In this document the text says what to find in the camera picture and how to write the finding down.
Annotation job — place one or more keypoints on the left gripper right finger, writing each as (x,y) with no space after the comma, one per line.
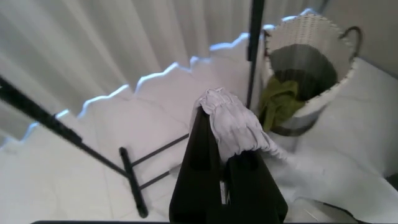
(255,193)

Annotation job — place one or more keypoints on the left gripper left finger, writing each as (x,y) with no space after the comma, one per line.
(199,174)

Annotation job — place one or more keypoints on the pale grey shorts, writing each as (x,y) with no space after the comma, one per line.
(233,124)

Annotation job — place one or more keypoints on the black clothes rack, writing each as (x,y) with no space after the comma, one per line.
(255,31)

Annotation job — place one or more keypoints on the white laundry basket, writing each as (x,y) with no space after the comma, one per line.
(311,31)

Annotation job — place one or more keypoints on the green garment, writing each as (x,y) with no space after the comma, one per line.
(280,102)

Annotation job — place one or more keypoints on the white curtain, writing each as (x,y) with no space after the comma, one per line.
(93,46)

